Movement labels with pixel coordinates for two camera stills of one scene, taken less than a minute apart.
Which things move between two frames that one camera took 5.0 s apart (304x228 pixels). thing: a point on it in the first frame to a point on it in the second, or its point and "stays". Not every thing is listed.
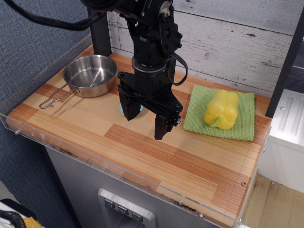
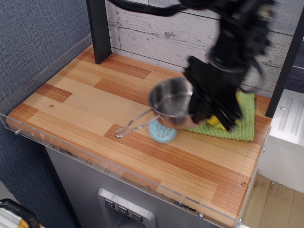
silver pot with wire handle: x=92 y=76 to x=169 y=100
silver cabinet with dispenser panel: x=100 y=199 stays
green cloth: x=243 y=128 stays
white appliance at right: x=282 y=161 stays
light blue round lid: x=122 y=111 to x=161 y=133
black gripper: x=156 y=92 to x=214 y=92
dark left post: x=101 y=39 stays
